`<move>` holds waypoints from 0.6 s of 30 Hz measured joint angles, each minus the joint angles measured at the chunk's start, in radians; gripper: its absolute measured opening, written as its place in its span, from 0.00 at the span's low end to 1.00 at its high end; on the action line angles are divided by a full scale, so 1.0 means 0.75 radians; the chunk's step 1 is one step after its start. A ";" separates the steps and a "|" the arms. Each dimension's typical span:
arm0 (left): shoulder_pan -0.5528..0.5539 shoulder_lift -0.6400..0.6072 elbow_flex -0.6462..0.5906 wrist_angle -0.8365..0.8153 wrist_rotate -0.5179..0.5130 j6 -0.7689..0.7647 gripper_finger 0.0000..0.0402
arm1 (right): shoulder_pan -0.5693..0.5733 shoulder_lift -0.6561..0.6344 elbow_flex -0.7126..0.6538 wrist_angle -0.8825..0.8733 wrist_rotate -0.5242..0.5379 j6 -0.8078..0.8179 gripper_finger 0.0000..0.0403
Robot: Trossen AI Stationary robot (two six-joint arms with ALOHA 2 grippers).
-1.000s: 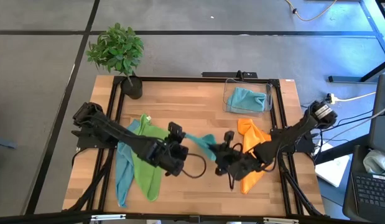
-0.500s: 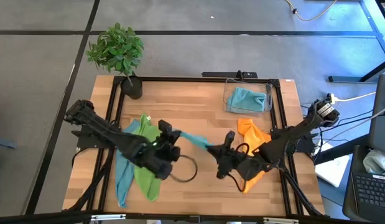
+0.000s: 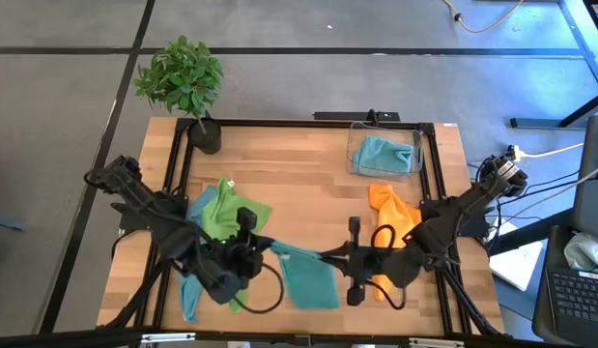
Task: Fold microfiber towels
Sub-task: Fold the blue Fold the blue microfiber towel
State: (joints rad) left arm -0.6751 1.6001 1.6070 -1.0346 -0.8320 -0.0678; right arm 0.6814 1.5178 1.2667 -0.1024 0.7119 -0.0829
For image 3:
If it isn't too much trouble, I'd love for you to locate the silver metal bracket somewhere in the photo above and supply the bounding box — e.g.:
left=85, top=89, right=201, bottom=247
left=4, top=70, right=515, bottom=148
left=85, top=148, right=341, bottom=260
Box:
left=140, top=332, right=197, bottom=345
left=407, top=336, right=466, bottom=348

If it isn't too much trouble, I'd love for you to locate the black aluminium table frame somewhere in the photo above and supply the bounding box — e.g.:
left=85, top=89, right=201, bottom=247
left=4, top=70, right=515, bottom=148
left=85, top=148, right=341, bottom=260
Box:
left=98, top=117, right=512, bottom=339

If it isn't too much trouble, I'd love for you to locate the dark grey floor object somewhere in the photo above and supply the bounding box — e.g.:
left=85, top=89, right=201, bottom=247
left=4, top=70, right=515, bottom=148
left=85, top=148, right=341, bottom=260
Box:
left=0, top=215, right=28, bottom=234

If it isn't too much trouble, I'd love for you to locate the black laptop keyboard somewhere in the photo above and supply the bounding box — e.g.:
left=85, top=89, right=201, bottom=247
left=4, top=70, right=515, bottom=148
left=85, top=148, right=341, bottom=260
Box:
left=532, top=224, right=598, bottom=347

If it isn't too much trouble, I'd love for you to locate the black plant pot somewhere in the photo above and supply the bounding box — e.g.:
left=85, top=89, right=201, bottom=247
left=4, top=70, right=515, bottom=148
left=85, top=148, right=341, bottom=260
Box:
left=186, top=117, right=223, bottom=156

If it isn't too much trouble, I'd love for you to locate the white floor cable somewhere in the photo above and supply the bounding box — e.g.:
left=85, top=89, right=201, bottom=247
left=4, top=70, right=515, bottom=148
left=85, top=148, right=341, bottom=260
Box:
left=520, top=142, right=585, bottom=160

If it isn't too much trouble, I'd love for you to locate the black floor cable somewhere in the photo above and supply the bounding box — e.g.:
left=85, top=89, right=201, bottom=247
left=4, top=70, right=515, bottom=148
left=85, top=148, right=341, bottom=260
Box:
left=494, top=168, right=583, bottom=207

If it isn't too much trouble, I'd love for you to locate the dark teal microfiber towel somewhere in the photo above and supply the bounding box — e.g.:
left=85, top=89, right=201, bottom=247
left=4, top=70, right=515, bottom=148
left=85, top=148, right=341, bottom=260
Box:
left=269, top=240, right=342, bottom=311

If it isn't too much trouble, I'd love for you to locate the grey flat monitor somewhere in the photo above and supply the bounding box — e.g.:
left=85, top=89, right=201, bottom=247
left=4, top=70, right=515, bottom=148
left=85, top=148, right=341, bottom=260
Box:
left=570, top=114, right=598, bottom=243

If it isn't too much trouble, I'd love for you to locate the pale crumpled cloth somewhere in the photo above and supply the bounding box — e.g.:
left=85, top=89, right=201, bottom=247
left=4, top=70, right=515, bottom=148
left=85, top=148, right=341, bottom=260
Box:
left=562, top=231, right=598, bottom=275

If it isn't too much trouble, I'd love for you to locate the white flat box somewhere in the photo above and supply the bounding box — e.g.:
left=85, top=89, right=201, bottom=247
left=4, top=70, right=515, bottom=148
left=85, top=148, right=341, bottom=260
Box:
left=488, top=219, right=545, bottom=293

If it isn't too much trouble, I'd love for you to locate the green artificial plant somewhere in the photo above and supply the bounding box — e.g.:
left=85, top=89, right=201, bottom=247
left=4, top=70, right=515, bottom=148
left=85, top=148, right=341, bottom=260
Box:
left=132, top=34, right=226, bottom=131

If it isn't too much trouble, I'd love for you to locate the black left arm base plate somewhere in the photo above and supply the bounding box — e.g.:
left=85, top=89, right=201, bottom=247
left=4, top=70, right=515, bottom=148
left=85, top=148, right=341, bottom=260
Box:
left=110, top=191, right=188, bottom=232

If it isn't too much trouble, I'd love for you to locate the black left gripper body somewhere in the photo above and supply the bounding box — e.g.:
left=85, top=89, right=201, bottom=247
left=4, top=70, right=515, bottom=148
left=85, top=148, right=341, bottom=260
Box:
left=209, top=241, right=249, bottom=294

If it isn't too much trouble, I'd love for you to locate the green microfiber towel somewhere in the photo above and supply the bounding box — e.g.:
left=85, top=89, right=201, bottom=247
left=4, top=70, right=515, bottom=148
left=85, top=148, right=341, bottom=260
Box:
left=200, top=176, right=273, bottom=313

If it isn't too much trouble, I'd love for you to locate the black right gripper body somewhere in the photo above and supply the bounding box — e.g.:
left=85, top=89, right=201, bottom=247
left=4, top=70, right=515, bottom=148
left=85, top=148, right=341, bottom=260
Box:
left=356, top=244, right=401, bottom=286

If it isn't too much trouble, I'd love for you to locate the orange microfiber towel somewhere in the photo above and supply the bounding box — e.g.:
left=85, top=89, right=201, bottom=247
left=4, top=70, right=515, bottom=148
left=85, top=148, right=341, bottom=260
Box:
left=368, top=183, right=423, bottom=304

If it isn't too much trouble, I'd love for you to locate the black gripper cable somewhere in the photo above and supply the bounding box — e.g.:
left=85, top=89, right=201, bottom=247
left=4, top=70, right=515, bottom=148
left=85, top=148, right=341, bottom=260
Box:
left=369, top=223, right=409, bottom=311
left=233, top=263, right=286, bottom=315

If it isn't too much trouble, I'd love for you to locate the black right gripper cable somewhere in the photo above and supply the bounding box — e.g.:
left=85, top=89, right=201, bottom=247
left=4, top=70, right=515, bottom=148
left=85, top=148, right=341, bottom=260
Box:
left=369, top=223, right=409, bottom=311

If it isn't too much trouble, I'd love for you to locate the clear plastic bin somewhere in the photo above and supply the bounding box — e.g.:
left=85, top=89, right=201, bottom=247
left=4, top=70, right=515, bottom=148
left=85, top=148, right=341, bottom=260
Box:
left=345, top=120, right=425, bottom=183

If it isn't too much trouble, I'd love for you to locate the yellow floor cable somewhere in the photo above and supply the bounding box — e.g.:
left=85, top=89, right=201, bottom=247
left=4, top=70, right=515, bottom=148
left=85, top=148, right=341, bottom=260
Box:
left=441, top=0, right=526, bottom=35

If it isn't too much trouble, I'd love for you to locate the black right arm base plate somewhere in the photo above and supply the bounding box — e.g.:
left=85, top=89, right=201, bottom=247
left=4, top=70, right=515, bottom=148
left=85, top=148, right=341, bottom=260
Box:
left=421, top=200, right=496, bottom=241

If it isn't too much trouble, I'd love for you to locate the black bar behind table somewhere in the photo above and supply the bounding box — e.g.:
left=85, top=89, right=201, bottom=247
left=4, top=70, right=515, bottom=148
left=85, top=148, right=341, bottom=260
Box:
left=312, top=108, right=402, bottom=123

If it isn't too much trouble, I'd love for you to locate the grey floor cable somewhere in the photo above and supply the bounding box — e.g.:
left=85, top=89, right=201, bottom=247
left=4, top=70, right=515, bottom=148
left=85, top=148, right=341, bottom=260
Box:
left=500, top=161, right=598, bottom=223

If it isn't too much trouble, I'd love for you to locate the black overhead crossbeam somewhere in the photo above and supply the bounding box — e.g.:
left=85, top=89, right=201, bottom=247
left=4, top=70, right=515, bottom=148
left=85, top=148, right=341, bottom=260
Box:
left=0, top=327, right=598, bottom=348

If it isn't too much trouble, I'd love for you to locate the light blue microfiber towel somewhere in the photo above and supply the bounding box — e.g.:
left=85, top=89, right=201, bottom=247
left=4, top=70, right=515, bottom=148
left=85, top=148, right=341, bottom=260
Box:
left=352, top=134, right=416, bottom=178
left=179, top=185, right=220, bottom=324

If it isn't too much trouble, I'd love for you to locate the black desk frame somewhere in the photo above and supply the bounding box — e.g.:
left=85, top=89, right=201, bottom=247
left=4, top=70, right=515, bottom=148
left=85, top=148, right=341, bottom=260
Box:
left=509, top=89, right=598, bottom=131

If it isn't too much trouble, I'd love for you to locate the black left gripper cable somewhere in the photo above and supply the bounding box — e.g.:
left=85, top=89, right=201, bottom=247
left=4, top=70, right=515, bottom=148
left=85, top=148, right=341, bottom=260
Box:
left=233, top=263, right=286, bottom=315

